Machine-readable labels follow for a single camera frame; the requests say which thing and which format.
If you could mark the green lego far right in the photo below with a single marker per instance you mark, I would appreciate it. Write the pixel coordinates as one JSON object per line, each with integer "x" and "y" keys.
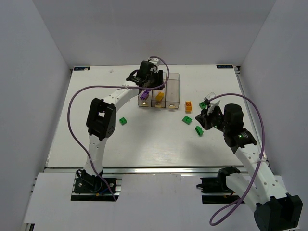
{"x": 203, "y": 105}

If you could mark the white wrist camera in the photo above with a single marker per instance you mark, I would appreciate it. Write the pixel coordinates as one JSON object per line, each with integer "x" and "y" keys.
{"x": 156, "y": 62}
{"x": 211, "y": 102}

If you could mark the left blue corner label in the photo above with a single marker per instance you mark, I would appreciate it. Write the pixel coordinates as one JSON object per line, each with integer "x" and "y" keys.
{"x": 81, "y": 68}

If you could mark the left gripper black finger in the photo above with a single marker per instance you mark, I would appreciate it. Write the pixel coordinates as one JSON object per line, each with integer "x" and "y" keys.
{"x": 147, "y": 86}
{"x": 160, "y": 80}

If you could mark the blue corner label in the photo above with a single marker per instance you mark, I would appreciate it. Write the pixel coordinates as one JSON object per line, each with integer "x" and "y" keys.
{"x": 81, "y": 68}
{"x": 224, "y": 66}

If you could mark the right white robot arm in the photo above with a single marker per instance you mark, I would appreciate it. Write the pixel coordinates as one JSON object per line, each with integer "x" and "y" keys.
{"x": 274, "y": 208}

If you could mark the green curved lego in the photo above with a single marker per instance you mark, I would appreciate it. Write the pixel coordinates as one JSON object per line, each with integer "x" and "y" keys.
{"x": 199, "y": 131}

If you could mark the right blue corner label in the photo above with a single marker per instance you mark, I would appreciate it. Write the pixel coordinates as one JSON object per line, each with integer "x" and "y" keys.
{"x": 224, "y": 66}

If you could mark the orange curved lego brick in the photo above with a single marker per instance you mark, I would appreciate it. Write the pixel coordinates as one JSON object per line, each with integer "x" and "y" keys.
{"x": 188, "y": 106}

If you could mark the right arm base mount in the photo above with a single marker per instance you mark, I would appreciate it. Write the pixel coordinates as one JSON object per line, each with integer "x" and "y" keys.
{"x": 214, "y": 189}

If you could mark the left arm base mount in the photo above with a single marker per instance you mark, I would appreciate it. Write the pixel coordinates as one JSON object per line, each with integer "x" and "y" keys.
{"x": 92, "y": 188}

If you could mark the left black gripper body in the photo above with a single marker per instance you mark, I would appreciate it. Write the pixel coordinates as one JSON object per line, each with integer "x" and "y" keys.
{"x": 155, "y": 82}

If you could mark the purple long lego brick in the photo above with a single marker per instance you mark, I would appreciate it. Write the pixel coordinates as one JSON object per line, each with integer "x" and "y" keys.
{"x": 144, "y": 95}

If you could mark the yellow long lego brick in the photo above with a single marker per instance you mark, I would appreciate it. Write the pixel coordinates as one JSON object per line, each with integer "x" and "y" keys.
{"x": 159, "y": 96}

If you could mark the green lego left side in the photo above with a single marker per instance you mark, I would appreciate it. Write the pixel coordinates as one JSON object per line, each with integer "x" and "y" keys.
{"x": 123, "y": 121}

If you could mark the aluminium front rail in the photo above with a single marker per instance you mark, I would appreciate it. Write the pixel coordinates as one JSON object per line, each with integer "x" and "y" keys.
{"x": 146, "y": 170}

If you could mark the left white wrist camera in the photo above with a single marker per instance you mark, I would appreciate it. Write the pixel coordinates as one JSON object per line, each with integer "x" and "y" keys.
{"x": 156, "y": 62}

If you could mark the green lego centre two-by-two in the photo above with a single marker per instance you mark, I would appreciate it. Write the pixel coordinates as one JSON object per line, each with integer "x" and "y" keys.
{"x": 187, "y": 120}

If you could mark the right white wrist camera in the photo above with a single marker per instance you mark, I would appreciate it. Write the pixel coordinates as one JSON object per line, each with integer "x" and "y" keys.
{"x": 211, "y": 102}

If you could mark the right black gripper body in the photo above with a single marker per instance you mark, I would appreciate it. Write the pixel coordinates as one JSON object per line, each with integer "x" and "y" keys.
{"x": 207, "y": 118}

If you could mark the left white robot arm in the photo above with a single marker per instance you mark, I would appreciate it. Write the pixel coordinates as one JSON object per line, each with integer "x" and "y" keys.
{"x": 101, "y": 120}

